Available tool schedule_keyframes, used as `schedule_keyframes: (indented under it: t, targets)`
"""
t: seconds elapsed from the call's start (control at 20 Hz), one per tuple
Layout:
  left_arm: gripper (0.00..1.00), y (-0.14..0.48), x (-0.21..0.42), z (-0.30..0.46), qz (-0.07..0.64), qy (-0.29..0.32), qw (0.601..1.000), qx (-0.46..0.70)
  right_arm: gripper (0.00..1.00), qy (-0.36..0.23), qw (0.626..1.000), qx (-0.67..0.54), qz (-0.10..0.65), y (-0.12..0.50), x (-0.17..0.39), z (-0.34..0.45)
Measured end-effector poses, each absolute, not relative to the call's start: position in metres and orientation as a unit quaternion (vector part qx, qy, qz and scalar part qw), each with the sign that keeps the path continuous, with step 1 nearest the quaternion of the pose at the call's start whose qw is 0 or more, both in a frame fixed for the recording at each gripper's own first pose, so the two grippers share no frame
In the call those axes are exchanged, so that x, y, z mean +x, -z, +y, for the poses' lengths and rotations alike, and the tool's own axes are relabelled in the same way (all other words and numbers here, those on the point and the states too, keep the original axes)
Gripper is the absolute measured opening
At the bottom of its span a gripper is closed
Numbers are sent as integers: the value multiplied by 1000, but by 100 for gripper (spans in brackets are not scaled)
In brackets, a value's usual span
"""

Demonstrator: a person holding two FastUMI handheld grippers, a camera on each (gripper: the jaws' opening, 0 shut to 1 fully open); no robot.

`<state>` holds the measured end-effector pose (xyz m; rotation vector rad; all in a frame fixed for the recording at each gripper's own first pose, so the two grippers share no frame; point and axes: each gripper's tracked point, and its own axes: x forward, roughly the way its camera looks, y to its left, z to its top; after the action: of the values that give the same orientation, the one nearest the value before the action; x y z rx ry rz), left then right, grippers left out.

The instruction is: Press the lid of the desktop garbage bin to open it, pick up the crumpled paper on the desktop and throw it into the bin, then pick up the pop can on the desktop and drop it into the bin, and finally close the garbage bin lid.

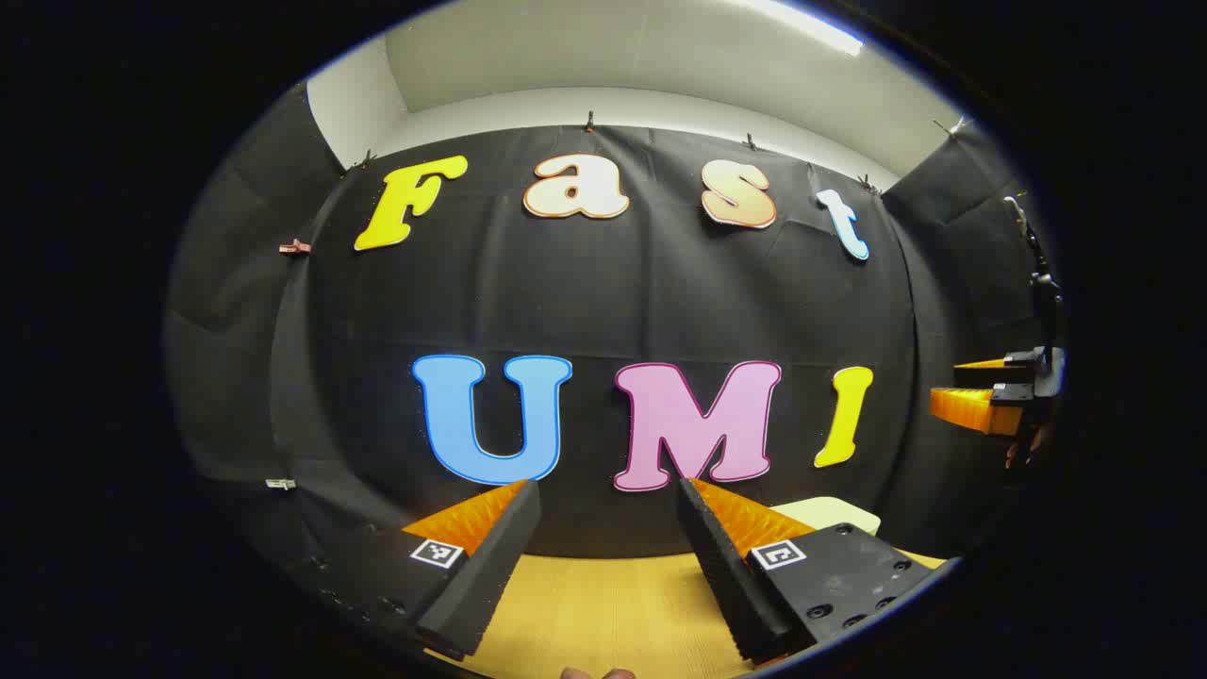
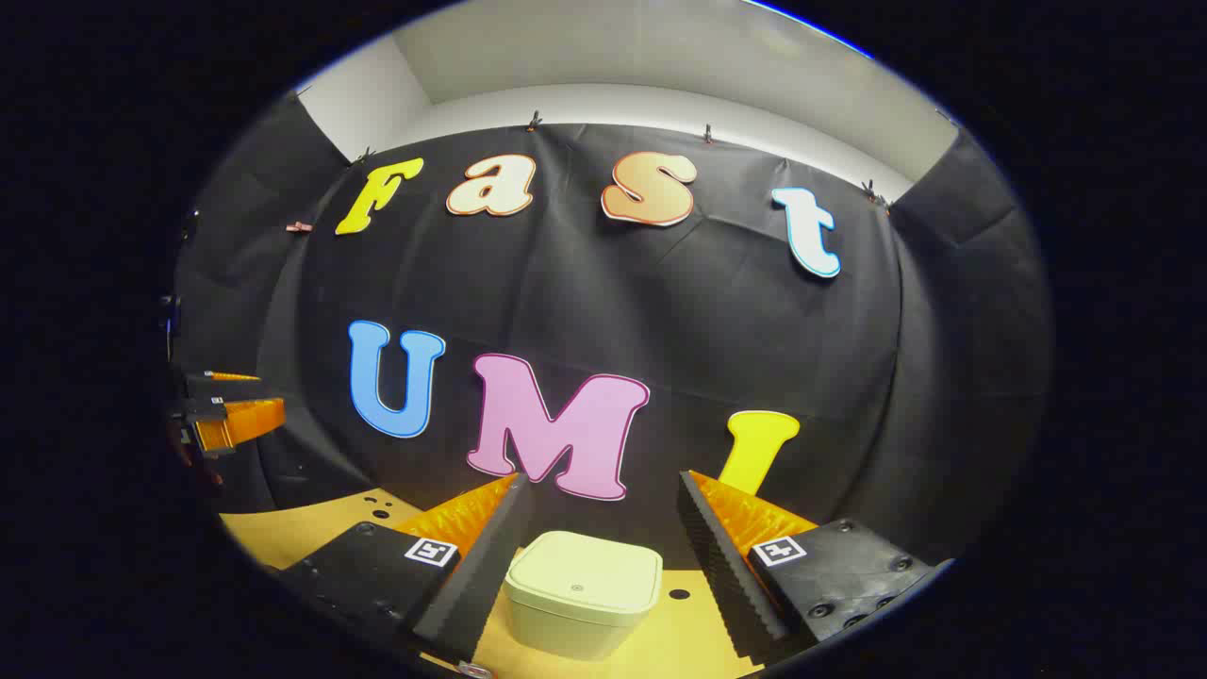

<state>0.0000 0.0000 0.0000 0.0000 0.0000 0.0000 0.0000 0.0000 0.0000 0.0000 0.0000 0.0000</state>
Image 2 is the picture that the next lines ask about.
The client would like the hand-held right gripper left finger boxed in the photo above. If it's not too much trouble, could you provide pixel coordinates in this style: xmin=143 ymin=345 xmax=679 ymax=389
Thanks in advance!
xmin=278 ymin=472 xmax=535 ymax=666

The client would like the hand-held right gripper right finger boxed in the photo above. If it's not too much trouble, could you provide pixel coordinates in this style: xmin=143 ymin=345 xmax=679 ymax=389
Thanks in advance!
xmin=677 ymin=469 xmax=955 ymax=666

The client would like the green desktop garbage bin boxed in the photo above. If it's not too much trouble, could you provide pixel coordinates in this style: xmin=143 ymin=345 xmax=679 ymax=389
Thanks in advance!
xmin=503 ymin=530 xmax=664 ymax=661

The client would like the wooden desktop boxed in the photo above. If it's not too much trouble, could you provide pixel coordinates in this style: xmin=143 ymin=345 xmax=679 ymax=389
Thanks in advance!
xmin=219 ymin=488 xmax=767 ymax=679

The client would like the black backdrop cloth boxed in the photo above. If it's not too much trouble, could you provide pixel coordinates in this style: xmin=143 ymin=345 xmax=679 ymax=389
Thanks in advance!
xmin=170 ymin=90 xmax=1052 ymax=567

